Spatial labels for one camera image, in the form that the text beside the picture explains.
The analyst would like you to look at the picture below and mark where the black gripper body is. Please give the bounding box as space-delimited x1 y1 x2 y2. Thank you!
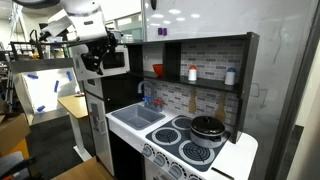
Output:
81 32 119 65

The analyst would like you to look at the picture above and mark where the orange plastic bowl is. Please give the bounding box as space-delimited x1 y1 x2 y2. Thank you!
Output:
152 63 165 79

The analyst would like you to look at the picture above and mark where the dark stove top panel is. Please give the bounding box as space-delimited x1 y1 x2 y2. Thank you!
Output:
145 114 232 173

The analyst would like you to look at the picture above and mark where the white microwave door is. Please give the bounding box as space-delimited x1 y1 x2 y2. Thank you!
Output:
69 44 131 82

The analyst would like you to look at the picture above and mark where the white fridge door with chalkboard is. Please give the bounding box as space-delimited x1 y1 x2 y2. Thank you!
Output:
81 77 105 100

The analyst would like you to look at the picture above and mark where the wooden top desk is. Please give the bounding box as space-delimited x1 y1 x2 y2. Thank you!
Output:
57 93 93 163

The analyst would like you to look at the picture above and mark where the grey water dispenser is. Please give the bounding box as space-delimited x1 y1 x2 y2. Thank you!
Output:
89 102 102 133

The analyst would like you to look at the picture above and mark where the grey panel board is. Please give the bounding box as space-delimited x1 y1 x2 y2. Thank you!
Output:
9 57 82 126

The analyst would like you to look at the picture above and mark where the grey toy faucet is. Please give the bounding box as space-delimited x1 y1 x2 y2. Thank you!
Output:
137 80 157 108

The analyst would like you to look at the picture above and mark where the grey toy sink basin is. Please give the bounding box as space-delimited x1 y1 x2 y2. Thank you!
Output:
110 103 167 131

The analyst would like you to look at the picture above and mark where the white fridge door with dispenser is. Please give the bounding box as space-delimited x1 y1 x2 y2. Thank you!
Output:
84 92 116 177

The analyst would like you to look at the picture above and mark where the white shaker orange cap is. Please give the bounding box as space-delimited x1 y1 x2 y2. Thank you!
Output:
187 65 198 82

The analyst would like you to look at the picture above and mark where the wooden toy spatula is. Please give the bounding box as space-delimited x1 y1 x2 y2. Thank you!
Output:
187 87 198 115

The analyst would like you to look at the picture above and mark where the cardboard box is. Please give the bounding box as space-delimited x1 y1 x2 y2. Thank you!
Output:
0 112 32 158

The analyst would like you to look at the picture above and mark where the black pot lid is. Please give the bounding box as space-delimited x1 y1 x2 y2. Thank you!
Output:
190 115 226 136

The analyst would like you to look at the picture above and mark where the grey cooking pot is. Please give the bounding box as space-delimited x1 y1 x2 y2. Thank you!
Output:
189 128 228 150

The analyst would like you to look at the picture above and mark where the wooden toy spoon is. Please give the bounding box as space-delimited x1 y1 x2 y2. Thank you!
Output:
214 93 228 124

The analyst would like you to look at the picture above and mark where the white shaker blue cap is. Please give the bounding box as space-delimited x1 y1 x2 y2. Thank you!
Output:
224 67 238 87

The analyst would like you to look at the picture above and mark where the white black toy kitchen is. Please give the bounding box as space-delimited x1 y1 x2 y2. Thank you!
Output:
68 32 261 180

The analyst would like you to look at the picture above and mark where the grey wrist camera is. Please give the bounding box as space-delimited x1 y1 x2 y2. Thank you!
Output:
107 29 124 44

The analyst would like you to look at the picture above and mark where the red tap handle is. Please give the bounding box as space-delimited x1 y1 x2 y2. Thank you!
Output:
153 98 165 108

